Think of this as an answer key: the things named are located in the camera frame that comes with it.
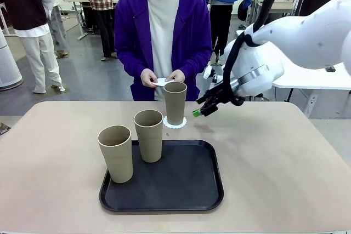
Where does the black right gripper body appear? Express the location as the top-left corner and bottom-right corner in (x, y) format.
(205, 84), (234, 107)

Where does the tan paper cup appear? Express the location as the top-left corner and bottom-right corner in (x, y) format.
(163, 81), (188, 125)
(133, 109), (164, 163)
(98, 125), (134, 184)

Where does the white scalloped paper coaster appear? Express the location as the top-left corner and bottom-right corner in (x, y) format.
(162, 115), (188, 130)
(152, 77), (176, 87)

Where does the person's right forearm purple sleeve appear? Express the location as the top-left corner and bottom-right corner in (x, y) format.
(116, 50), (149, 78)

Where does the person's left forearm purple sleeve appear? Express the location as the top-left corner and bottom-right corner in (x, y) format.
(179, 50), (213, 81)

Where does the person's left hand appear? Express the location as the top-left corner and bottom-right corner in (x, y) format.
(166, 70), (186, 83)

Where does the person's right hand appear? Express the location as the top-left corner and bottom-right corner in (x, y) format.
(140, 69), (160, 88)

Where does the black kettle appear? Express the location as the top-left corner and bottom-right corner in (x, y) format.
(250, 93), (271, 102)

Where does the black plastic serving tray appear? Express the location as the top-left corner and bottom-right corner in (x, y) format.
(99, 139), (224, 213)

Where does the black hanging bag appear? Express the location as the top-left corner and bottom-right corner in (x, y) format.
(237, 0), (250, 22)

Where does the white side table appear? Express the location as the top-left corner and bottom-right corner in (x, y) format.
(271, 61), (351, 118)

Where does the person in purple hoodie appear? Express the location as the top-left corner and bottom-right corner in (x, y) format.
(114, 0), (213, 102)

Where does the grey desk with robot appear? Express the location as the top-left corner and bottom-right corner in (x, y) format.
(251, 0), (296, 31)

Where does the person in grey trousers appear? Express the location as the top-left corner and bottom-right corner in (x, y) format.
(41, 0), (69, 57)

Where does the white cylindrical air purifier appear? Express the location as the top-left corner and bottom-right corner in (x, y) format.
(0, 30), (23, 91)

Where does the dark brown flat object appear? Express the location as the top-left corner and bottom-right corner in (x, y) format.
(0, 122), (12, 136)

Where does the person in black top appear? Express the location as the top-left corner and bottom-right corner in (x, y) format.
(0, 0), (66, 94)

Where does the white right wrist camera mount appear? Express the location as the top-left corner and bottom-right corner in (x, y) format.
(203, 64), (223, 84)

